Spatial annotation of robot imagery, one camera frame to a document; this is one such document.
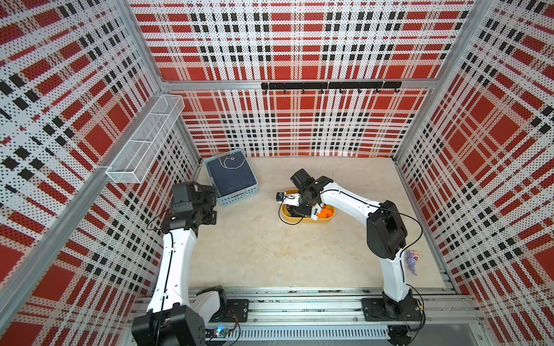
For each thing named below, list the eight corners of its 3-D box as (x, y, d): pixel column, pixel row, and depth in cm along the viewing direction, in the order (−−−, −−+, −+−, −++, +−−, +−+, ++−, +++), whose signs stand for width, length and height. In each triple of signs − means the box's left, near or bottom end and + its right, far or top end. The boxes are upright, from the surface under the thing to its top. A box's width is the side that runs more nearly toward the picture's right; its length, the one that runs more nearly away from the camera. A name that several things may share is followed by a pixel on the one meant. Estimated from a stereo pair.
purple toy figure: (403, 269, 85) (406, 267, 82) (406, 250, 89) (409, 247, 87) (414, 274, 83) (417, 272, 81) (416, 255, 88) (420, 252, 86)
